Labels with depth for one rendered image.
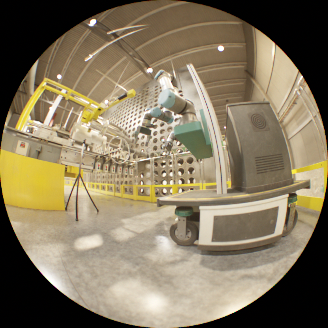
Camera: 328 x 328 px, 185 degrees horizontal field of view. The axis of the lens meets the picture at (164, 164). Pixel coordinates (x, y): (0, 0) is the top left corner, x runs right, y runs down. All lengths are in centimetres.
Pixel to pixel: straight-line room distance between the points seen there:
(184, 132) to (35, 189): 164
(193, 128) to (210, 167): 221
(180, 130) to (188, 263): 69
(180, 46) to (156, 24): 253
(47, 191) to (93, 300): 129
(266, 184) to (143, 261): 71
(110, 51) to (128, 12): 359
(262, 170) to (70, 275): 97
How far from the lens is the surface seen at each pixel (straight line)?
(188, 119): 60
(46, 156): 196
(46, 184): 153
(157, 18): 902
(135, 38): 923
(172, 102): 61
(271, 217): 57
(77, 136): 201
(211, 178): 268
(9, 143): 221
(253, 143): 61
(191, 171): 339
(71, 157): 195
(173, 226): 64
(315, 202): 123
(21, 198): 163
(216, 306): 44
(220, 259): 60
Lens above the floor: 40
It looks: 12 degrees up
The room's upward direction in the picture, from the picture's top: 1 degrees counter-clockwise
